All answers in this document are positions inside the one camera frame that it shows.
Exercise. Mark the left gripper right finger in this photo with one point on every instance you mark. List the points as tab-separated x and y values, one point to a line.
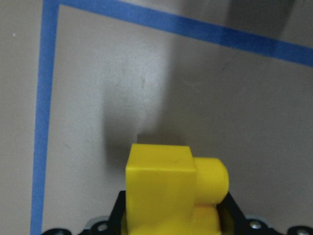
234	222

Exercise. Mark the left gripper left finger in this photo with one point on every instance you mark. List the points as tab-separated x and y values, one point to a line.
111	224

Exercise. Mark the yellow toy block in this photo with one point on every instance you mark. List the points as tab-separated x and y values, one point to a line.
171	192

